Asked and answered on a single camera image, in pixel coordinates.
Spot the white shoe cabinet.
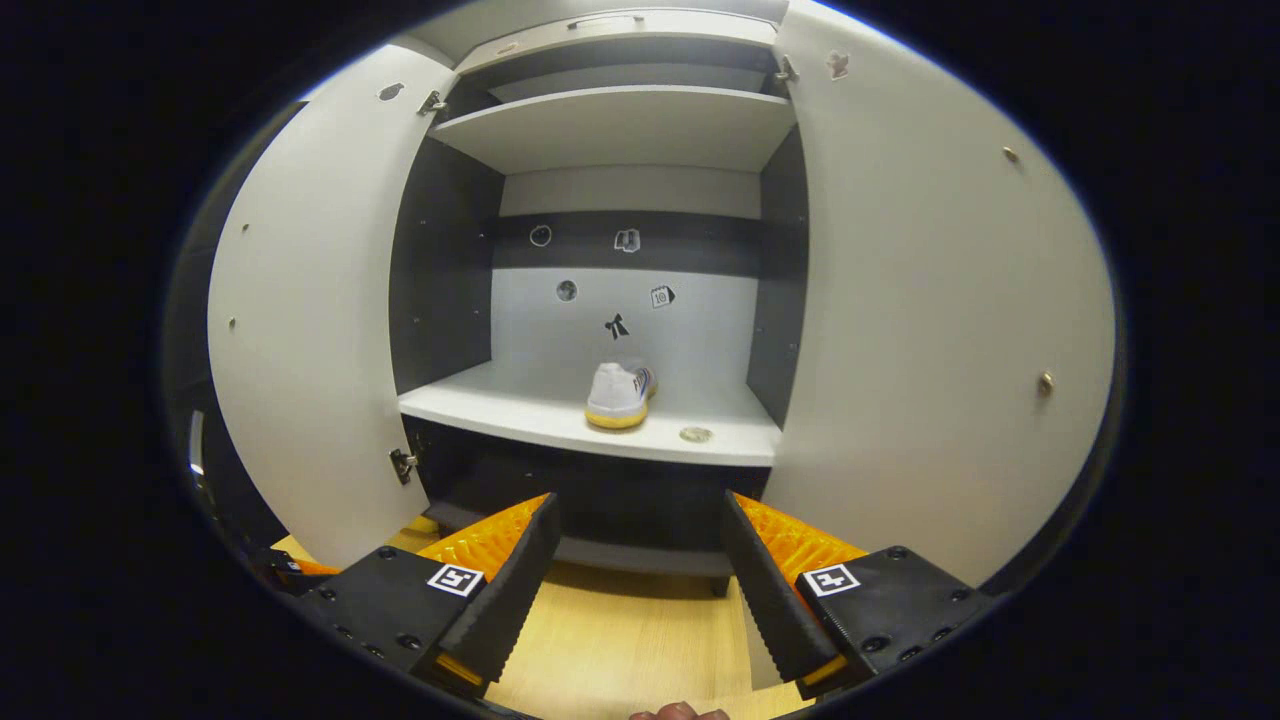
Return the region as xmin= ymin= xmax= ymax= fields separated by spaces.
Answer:
xmin=388 ymin=8 xmax=811 ymax=581

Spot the white shoe cabinet door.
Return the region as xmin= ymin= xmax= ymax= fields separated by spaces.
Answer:
xmin=207 ymin=45 xmax=461 ymax=571
xmin=745 ymin=0 xmax=1116 ymax=691

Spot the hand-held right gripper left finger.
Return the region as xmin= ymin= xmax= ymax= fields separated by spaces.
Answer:
xmin=295 ymin=492 xmax=563 ymax=701

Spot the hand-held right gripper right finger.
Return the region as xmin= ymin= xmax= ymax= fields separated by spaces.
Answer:
xmin=720 ymin=490 xmax=996 ymax=701

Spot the white canvas shoe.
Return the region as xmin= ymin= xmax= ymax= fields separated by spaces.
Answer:
xmin=585 ymin=361 xmax=659 ymax=431

